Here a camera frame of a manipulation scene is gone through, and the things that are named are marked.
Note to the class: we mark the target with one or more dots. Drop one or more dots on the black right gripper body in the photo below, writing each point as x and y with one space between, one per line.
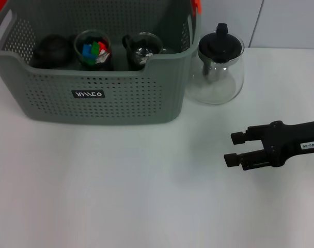
291 142

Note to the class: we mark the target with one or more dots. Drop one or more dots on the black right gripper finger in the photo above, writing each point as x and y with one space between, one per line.
232 159
238 138

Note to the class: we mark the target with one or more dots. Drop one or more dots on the translucent white square brick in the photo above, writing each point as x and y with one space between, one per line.
101 57

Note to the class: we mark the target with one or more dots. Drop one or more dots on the small red toy brick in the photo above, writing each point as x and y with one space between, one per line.
103 47

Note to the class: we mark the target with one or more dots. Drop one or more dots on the green two-stud brick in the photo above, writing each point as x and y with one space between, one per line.
95 48

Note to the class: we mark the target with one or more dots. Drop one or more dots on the blue square toy brick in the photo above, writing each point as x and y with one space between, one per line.
86 51

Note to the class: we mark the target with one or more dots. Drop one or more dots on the grey perforated storage bin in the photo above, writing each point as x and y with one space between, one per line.
108 108

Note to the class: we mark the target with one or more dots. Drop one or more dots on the glass teapot with black lid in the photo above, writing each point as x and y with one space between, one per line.
221 46

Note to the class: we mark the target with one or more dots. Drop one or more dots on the black ceramic teapot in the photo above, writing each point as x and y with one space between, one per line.
52 51

